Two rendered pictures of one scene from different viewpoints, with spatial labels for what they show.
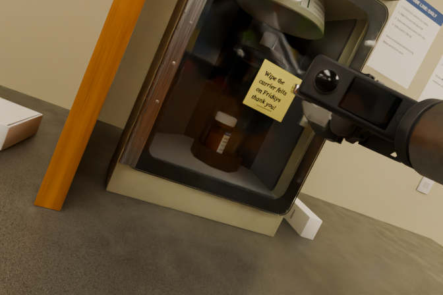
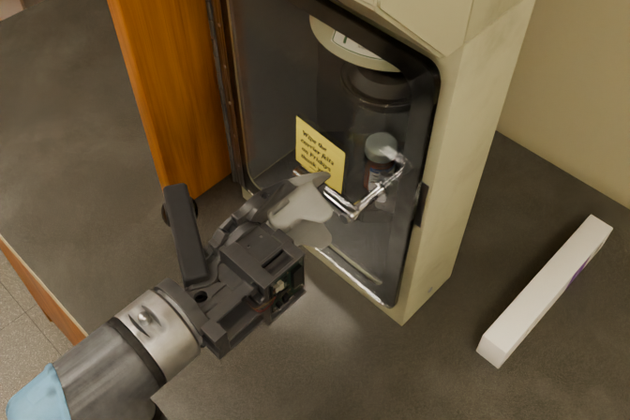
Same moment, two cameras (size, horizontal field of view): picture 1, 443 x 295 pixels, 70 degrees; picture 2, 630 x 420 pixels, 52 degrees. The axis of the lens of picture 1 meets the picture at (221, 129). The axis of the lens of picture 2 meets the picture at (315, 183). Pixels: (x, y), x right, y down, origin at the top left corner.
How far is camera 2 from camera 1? 0.81 m
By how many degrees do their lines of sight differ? 69
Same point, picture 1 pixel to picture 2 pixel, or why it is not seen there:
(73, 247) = (153, 247)
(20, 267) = (113, 248)
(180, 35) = (223, 77)
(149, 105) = (231, 138)
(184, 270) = not seen: hidden behind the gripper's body
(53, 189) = not seen: hidden behind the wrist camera
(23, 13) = not seen: outside the picture
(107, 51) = (143, 112)
